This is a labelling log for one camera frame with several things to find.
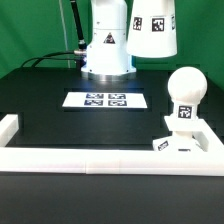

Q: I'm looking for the white lamp base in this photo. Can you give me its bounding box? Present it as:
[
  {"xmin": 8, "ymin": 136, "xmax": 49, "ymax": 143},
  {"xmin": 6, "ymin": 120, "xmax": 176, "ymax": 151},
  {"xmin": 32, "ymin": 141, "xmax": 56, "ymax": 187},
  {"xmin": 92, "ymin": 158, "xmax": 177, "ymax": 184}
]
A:
[{"xmin": 152, "ymin": 115, "xmax": 206, "ymax": 152}]

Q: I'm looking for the white lamp bulb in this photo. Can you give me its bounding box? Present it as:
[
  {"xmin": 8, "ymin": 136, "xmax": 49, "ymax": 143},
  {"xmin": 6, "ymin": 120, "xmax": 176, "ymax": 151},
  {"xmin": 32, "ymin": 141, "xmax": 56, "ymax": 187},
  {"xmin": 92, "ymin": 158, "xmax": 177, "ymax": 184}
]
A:
[{"xmin": 168, "ymin": 67, "xmax": 207, "ymax": 120}]

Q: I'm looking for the white lamp shade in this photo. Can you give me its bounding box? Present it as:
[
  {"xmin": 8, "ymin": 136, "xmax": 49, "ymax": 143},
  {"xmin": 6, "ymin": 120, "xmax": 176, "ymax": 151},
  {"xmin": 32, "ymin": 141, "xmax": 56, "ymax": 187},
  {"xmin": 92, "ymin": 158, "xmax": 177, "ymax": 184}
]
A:
[{"xmin": 127, "ymin": 0, "xmax": 177, "ymax": 58}]

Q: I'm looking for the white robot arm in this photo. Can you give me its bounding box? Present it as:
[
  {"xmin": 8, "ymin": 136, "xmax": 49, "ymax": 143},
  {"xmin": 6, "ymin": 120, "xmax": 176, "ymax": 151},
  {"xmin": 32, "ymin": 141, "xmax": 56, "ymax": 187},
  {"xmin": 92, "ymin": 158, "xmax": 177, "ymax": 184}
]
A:
[{"xmin": 81, "ymin": 0, "xmax": 136, "ymax": 81}]

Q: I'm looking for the white tag sheet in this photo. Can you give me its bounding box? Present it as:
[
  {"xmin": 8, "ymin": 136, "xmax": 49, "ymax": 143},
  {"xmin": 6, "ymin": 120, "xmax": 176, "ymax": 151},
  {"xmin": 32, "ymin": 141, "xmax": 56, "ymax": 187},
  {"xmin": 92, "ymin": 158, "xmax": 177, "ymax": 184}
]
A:
[{"xmin": 62, "ymin": 92, "xmax": 147, "ymax": 109}]

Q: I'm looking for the white U-shaped fence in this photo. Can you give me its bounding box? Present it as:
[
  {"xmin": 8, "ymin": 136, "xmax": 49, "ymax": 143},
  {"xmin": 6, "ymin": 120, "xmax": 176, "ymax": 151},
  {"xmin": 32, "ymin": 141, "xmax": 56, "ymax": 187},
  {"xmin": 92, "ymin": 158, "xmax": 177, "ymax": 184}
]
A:
[{"xmin": 0, "ymin": 114, "xmax": 224, "ymax": 176}]

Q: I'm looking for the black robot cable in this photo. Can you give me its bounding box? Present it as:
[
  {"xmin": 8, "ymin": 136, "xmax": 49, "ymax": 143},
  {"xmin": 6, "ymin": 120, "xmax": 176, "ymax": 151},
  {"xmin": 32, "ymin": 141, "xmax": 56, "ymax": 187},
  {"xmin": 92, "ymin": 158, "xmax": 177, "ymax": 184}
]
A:
[{"xmin": 20, "ymin": 0, "xmax": 88, "ymax": 69}]

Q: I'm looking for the thin white cable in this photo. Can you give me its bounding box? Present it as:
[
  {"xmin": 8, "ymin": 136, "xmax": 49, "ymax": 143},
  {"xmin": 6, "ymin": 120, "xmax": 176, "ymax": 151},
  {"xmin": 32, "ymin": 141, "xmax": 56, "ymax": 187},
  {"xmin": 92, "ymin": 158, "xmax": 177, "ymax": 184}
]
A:
[{"xmin": 58, "ymin": 0, "xmax": 72, "ymax": 69}]

